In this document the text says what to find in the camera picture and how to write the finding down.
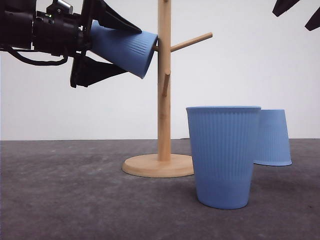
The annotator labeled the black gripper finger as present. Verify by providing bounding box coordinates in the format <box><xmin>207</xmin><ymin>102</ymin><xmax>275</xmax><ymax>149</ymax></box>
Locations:
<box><xmin>272</xmin><ymin>0</ymin><xmax>300</xmax><ymax>17</ymax></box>
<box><xmin>305</xmin><ymin>6</ymin><xmax>320</xmax><ymax>31</ymax></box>
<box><xmin>70</xmin><ymin>56</ymin><xmax>128</xmax><ymax>88</ymax></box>
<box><xmin>81</xmin><ymin>0</ymin><xmax>142</xmax><ymax>34</ymax></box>

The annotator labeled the wooden cup tree stand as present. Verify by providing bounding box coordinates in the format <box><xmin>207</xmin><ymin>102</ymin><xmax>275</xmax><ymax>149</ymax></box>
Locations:
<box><xmin>122</xmin><ymin>0</ymin><xmax>213</xmax><ymax>178</ymax></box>

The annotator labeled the blue ribbed cup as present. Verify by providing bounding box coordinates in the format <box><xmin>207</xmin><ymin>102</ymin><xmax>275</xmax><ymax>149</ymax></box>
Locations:
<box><xmin>186</xmin><ymin>106</ymin><xmax>262</xmax><ymax>210</ymax></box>
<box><xmin>90</xmin><ymin>19</ymin><xmax>159</xmax><ymax>79</ymax></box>
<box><xmin>253</xmin><ymin>109</ymin><xmax>292</xmax><ymax>166</ymax></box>

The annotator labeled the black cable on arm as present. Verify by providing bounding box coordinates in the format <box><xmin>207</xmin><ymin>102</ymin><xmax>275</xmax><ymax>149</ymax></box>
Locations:
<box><xmin>7</xmin><ymin>47</ymin><xmax>68</xmax><ymax>66</ymax></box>

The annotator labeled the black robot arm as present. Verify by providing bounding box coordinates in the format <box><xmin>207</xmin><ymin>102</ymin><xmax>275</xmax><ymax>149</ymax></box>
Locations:
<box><xmin>0</xmin><ymin>0</ymin><xmax>142</xmax><ymax>88</ymax></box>

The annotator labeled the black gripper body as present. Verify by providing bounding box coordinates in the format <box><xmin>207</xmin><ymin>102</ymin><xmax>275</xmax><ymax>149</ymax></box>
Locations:
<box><xmin>32</xmin><ymin>0</ymin><xmax>95</xmax><ymax>58</ymax></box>

